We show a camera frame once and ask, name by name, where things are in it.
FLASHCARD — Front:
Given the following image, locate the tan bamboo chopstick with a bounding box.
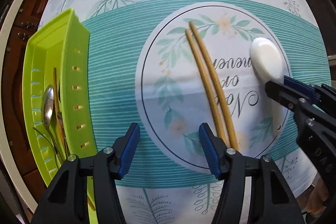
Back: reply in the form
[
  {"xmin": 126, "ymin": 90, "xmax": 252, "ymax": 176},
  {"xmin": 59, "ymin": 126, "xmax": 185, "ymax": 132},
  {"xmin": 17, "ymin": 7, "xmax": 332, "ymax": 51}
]
[
  {"xmin": 188, "ymin": 21, "xmax": 239, "ymax": 150},
  {"xmin": 185, "ymin": 29, "xmax": 228, "ymax": 144}
]

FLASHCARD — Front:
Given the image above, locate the leaf patterned tablecloth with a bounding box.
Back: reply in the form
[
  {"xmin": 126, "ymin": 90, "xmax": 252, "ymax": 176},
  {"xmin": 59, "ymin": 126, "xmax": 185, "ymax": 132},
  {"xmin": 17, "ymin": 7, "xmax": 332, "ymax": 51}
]
[{"xmin": 42, "ymin": 0, "xmax": 331, "ymax": 223}]

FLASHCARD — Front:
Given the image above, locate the brown wooden chopstick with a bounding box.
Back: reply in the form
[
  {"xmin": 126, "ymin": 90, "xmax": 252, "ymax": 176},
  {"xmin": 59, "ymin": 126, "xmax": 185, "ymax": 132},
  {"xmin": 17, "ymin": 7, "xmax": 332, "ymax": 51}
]
[{"xmin": 53, "ymin": 67, "xmax": 68, "ymax": 157}]

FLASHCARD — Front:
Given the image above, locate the green plastic utensil tray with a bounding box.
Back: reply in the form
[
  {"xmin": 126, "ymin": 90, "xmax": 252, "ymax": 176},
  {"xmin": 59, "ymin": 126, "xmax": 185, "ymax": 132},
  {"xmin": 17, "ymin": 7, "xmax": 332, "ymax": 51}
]
[{"xmin": 22, "ymin": 8, "xmax": 99, "ymax": 224}]

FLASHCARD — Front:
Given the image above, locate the steel fork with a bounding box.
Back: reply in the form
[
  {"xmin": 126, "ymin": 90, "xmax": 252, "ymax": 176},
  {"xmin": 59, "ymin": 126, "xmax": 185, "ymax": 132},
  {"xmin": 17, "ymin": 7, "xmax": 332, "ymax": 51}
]
[{"xmin": 32, "ymin": 126, "xmax": 63, "ymax": 164}]

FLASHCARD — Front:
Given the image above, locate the white ceramic spoon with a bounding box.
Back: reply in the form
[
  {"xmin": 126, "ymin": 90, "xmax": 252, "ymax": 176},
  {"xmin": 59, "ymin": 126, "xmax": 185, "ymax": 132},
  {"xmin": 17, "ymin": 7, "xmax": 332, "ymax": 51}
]
[{"xmin": 250, "ymin": 38, "xmax": 284, "ymax": 138}]

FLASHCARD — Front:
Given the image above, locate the large steel spoon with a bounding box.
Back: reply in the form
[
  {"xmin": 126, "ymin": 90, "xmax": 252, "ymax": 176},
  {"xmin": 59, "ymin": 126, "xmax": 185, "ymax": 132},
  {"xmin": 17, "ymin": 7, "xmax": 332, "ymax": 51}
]
[{"xmin": 41, "ymin": 85, "xmax": 64, "ymax": 163}]

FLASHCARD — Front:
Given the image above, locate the right hand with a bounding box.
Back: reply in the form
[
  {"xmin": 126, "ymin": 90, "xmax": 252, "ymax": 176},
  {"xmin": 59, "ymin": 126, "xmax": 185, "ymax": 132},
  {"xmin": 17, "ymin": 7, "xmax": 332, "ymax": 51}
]
[{"xmin": 306, "ymin": 177, "xmax": 329, "ymax": 215}]

